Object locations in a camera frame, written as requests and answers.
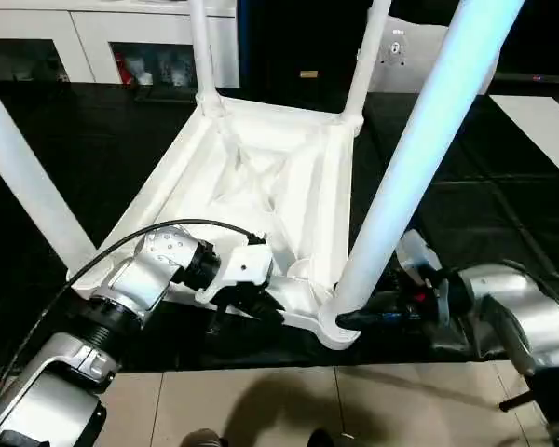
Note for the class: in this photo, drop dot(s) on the white plastic table top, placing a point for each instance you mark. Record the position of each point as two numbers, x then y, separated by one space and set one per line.
261 168

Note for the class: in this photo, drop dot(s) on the white plastic table leg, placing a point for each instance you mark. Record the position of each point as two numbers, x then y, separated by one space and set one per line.
203 56
23 177
365 65
419 158

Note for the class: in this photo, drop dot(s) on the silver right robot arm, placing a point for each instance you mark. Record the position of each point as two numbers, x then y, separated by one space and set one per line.
522 317

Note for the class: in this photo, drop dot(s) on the black work mat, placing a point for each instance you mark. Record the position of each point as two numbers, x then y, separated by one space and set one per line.
475 214

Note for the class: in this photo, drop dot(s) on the black robot foot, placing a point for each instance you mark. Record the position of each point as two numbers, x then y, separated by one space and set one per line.
324 440
203 439

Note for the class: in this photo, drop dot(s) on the small yellow label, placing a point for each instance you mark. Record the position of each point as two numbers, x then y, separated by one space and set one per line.
309 74

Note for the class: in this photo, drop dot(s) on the white cabinet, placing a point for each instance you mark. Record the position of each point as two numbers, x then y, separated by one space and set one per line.
74 42

